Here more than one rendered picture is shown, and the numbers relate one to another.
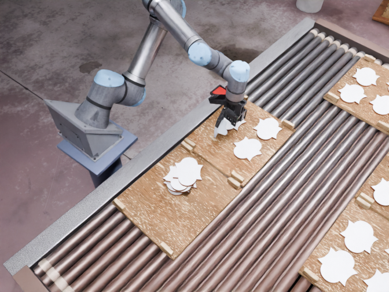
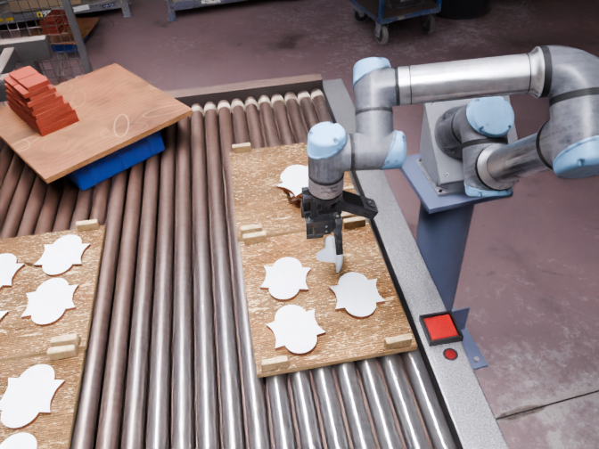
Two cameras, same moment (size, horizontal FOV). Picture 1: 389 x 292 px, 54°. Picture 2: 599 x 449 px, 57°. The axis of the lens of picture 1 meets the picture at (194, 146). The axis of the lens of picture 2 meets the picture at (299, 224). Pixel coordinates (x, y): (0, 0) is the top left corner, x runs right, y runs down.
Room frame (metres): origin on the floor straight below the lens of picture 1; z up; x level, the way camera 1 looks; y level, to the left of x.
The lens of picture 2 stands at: (1.66, -0.87, 1.94)
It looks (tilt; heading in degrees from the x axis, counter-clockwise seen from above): 42 degrees down; 133
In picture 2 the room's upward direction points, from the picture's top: 4 degrees counter-clockwise
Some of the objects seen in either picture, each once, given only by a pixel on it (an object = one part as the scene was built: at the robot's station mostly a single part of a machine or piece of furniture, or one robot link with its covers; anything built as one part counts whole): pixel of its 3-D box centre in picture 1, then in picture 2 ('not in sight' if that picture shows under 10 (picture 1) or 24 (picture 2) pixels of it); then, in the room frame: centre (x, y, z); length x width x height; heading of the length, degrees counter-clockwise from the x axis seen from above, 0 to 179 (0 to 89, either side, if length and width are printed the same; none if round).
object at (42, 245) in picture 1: (198, 117); (412, 281); (1.24, -0.02, 0.89); 2.08 x 0.09 x 0.06; 139
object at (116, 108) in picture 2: not in sight; (86, 114); (0.08, -0.15, 1.03); 0.50 x 0.50 x 0.02; 83
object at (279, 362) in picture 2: (288, 124); (274, 363); (1.16, -0.44, 0.95); 0.06 x 0.02 x 0.03; 50
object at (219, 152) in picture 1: (239, 136); (319, 290); (1.09, -0.21, 0.93); 0.41 x 0.35 x 0.02; 140
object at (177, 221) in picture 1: (178, 196); (291, 185); (0.77, 0.06, 0.93); 0.41 x 0.35 x 0.02; 138
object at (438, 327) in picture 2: (220, 92); (440, 328); (1.37, -0.13, 0.92); 0.06 x 0.06 x 0.01; 49
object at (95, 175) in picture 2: not in sight; (98, 139); (0.14, -0.17, 0.97); 0.31 x 0.31 x 0.10; 83
